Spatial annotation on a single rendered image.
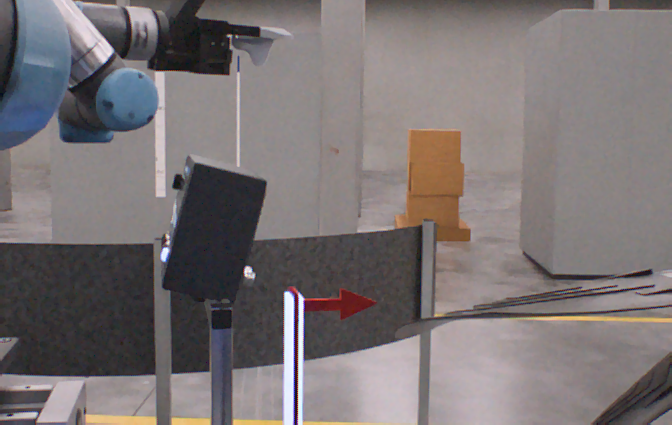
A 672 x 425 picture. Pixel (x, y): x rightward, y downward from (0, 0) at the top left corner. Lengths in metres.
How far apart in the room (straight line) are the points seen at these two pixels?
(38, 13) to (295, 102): 6.34
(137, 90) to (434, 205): 7.87
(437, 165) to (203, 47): 7.61
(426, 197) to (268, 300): 6.39
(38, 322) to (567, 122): 5.12
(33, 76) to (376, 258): 2.38
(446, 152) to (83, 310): 6.68
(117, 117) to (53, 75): 0.66
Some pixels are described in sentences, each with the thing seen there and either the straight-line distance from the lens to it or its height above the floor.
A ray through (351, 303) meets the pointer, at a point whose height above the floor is 1.18.
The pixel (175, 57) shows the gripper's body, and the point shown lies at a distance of 1.19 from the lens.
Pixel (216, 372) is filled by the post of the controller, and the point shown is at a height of 0.96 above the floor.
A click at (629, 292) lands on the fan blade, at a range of 0.65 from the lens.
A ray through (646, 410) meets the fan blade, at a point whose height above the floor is 1.04.
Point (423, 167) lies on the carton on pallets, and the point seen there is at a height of 0.82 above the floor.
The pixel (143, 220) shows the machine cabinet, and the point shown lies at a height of 0.44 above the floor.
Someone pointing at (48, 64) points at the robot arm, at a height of 1.33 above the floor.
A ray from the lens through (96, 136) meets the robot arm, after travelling 1.11.
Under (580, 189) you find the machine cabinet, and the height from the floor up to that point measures 0.77.
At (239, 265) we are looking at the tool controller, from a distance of 1.15.
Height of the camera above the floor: 1.31
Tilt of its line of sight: 6 degrees down
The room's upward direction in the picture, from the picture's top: 1 degrees clockwise
